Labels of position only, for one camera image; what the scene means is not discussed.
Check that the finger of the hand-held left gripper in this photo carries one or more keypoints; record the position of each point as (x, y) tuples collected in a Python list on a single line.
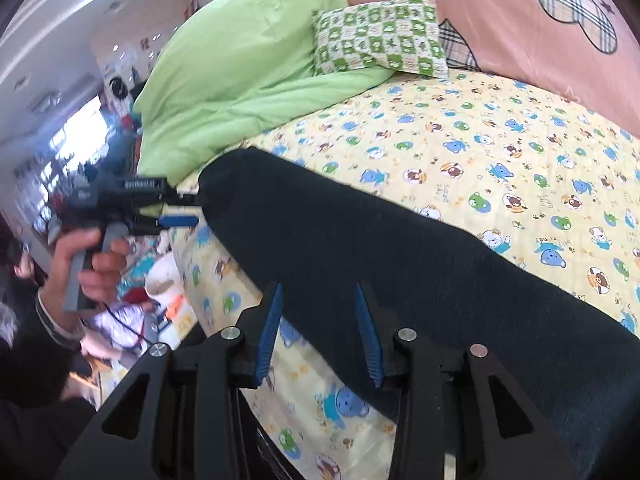
[(175, 198), (177, 220)]

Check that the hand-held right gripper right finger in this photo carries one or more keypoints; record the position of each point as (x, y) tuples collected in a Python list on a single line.
[(369, 340)]

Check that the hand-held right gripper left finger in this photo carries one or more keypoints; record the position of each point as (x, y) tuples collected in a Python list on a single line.
[(268, 332)]

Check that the black pants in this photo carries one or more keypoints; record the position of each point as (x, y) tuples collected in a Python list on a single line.
[(400, 280)]

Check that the person's left forearm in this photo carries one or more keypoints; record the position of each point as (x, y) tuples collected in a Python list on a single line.
[(30, 390)]

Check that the person's left hand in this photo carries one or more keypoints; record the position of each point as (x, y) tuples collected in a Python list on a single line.
[(87, 265)]

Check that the white bucket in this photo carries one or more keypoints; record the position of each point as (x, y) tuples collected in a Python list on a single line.
[(162, 282)]

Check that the green quilt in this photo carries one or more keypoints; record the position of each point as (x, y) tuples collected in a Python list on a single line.
[(235, 85)]

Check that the yellow bear print bed sheet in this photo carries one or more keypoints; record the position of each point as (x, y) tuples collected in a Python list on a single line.
[(450, 170)]

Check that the green checkered pillow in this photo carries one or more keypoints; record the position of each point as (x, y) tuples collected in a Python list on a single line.
[(382, 35)]

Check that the pink plaid print blanket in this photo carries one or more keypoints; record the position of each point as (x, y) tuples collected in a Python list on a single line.
[(520, 25)]

